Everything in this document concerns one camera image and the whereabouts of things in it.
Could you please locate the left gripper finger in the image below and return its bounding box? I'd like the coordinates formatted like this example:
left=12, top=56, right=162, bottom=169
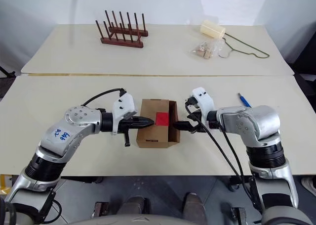
left=135, top=122, right=155, bottom=130
left=134, top=116, right=155, bottom=124

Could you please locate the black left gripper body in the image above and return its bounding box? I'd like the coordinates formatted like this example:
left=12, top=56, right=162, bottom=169
left=118, top=117, right=139, bottom=147

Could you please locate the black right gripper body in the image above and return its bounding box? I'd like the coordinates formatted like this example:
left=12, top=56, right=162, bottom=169
left=189, top=110, right=210, bottom=135

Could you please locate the brown cardboard box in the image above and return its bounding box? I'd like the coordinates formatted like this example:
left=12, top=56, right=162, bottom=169
left=136, top=98, right=183, bottom=149

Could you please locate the red cube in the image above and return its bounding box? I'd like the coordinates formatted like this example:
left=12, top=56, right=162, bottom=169
left=155, top=112, right=170, bottom=126

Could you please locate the blue pen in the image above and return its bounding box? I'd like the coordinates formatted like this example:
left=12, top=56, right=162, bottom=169
left=237, top=92, right=253, bottom=109

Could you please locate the black table leg foot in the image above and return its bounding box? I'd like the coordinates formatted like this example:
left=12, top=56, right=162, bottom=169
left=228, top=176, right=245, bottom=192
left=82, top=177, right=103, bottom=184

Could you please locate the white label with blue writing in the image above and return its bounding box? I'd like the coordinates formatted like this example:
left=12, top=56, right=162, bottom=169
left=47, top=127, right=73, bottom=143

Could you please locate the plastic bag of wooden blocks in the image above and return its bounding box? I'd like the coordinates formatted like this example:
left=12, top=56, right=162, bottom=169
left=186, top=39, right=225, bottom=60

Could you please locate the dark brown rounded shape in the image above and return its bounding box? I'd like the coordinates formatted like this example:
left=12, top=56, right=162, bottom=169
left=183, top=192, right=207, bottom=222

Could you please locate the dark wooden peg rack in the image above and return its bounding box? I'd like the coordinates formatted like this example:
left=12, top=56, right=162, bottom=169
left=95, top=9, right=149, bottom=49

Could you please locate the grey robot torso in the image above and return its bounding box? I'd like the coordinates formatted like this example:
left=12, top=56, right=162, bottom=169
left=71, top=214, right=211, bottom=225

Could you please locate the cream roll in plastic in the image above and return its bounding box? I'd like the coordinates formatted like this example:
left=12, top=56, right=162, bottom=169
left=200, top=19, right=227, bottom=41

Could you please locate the black chair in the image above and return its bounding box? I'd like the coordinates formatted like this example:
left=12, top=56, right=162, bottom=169
left=293, top=72, right=316, bottom=104

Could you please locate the black tripod leg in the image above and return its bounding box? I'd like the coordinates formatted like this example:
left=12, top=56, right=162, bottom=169
left=0, top=66, right=16, bottom=81

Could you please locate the yellow object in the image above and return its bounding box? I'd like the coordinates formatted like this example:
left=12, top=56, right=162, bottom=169
left=0, top=174, right=12, bottom=195

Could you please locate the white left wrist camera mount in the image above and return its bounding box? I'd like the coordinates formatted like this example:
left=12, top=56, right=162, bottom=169
left=112, top=93, right=140, bottom=136

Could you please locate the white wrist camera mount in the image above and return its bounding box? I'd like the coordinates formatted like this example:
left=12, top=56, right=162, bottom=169
left=112, top=93, right=140, bottom=136
left=188, top=87, right=216, bottom=122

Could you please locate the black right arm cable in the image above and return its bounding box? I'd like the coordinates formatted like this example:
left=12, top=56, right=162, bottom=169
left=184, top=96, right=260, bottom=211
left=219, top=127, right=247, bottom=186

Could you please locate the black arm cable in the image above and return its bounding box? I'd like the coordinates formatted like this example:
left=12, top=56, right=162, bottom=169
left=82, top=87, right=127, bottom=106
left=184, top=96, right=260, bottom=211
left=219, top=127, right=247, bottom=186

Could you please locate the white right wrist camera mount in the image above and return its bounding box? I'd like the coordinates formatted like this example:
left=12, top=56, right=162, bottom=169
left=188, top=87, right=216, bottom=122

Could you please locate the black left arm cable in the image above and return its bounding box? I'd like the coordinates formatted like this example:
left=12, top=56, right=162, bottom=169
left=82, top=87, right=127, bottom=106

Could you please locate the green wire hanger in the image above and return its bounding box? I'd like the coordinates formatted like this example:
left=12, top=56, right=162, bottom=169
left=218, top=33, right=270, bottom=60

